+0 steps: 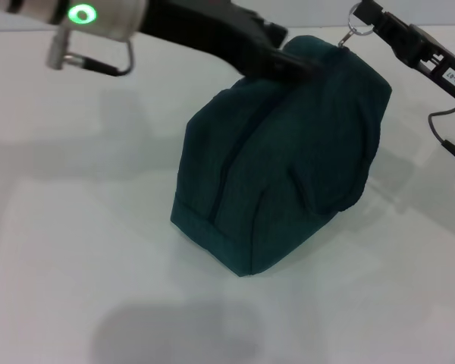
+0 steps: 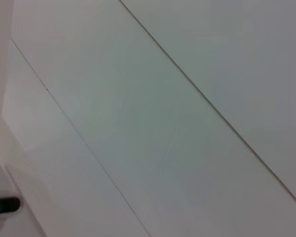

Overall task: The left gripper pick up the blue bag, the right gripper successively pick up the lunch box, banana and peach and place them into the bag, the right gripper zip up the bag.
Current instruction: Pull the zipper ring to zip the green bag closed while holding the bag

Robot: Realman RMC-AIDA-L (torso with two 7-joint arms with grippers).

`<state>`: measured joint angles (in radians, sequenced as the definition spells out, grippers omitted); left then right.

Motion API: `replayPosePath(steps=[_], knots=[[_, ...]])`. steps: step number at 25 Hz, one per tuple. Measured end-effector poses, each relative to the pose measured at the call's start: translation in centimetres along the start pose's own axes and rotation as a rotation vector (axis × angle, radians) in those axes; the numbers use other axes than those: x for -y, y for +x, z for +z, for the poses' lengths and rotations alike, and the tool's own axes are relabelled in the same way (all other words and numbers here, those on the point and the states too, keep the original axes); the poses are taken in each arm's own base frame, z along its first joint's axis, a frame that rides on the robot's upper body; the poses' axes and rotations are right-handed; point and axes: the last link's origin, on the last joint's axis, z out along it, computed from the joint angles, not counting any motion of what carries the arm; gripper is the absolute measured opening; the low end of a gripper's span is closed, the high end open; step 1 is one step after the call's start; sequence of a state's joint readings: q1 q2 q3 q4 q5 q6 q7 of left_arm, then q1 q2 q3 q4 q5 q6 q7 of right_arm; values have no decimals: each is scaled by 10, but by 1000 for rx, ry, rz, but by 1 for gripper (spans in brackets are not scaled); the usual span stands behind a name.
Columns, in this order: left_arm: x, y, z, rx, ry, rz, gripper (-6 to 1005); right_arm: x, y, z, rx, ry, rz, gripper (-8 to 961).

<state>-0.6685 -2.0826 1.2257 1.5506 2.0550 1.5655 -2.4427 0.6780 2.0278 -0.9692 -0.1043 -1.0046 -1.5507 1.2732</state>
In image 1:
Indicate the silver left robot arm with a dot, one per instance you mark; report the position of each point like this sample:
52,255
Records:
79,15

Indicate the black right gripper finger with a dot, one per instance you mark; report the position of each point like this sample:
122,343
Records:
379,17

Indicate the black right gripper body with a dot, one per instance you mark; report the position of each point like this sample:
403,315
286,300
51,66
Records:
432,53

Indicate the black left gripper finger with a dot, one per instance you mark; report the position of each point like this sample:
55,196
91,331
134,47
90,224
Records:
292,66

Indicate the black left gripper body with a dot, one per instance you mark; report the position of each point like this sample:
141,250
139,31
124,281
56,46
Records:
220,34

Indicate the dark teal insulated lunch bag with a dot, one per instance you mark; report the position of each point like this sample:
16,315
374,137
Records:
288,151

